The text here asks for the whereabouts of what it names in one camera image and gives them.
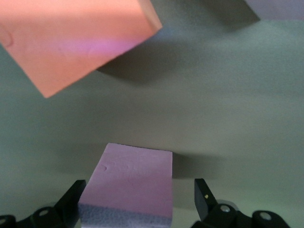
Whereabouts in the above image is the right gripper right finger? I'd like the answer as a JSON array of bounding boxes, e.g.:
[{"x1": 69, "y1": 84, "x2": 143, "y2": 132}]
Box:
[{"x1": 191, "y1": 178, "x2": 293, "y2": 228}]

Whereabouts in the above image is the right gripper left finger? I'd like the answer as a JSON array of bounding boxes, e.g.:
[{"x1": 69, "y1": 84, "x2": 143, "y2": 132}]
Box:
[{"x1": 0, "y1": 180, "x2": 86, "y2": 228}]

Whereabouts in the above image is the pink foam cube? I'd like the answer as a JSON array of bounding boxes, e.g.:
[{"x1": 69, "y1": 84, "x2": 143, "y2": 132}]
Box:
[
  {"x1": 78, "y1": 142, "x2": 173, "y2": 228},
  {"x1": 244, "y1": 0, "x2": 304, "y2": 21}
]

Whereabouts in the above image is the orange foam cube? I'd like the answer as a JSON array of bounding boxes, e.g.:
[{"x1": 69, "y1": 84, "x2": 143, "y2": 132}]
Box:
[{"x1": 0, "y1": 0, "x2": 163, "y2": 99}]

